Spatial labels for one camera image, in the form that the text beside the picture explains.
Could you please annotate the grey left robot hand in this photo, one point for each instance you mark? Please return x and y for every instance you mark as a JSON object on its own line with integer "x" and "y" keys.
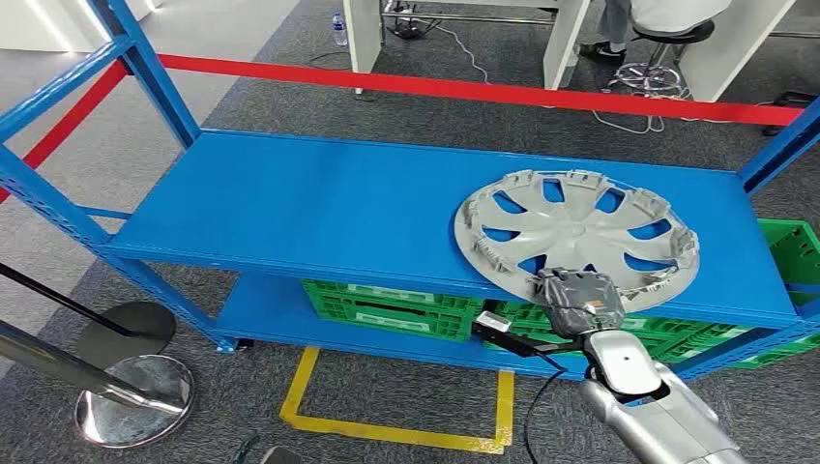
{"x": 282, "y": 456}

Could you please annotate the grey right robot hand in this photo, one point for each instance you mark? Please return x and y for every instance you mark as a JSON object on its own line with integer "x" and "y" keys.
{"x": 583, "y": 307}

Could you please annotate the grey plastic wheel cover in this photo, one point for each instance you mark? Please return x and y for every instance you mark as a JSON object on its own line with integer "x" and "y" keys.
{"x": 576, "y": 230}

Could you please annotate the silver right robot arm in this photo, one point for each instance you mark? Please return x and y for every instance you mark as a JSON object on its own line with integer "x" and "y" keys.
{"x": 660, "y": 416}

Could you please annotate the blue metal shelf rack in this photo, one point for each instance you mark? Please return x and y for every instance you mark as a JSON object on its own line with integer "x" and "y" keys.
{"x": 320, "y": 205}

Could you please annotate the yellow floor tape marking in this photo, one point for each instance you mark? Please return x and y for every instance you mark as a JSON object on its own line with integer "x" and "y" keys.
{"x": 391, "y": 434}

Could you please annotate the red barrier belt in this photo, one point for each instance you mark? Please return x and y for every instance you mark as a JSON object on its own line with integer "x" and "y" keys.
{"x": 70, "y": 121}
{"x": 448, "y": 86}

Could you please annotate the black stool chrome base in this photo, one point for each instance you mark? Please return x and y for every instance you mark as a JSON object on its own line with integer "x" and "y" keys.
{"x": 673, "y": 33}

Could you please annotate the black office chair base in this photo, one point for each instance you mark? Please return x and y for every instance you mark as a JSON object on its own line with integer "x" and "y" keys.
{"x": 791, "y": 102}

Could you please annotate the person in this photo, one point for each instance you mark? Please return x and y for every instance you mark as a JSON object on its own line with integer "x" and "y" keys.
{"x": 673, "y": 16}

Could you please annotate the white desk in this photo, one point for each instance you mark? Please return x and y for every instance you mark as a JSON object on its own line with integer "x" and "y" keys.
{"x": 365, "y": 38}

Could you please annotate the clear water bottle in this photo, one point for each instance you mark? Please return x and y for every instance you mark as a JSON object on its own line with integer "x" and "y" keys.
{"x": 339, "y": 31}

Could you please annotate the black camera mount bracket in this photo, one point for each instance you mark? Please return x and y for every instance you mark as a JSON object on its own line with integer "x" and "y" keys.
{"x": 512, "y": 342}

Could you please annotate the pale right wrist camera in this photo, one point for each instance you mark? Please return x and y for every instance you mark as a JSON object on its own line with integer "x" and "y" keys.
{"x": 493, "y": 321}

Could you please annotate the chrome stanchion post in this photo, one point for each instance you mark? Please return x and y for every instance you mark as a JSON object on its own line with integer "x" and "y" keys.
{"x": 134, "y": 403}

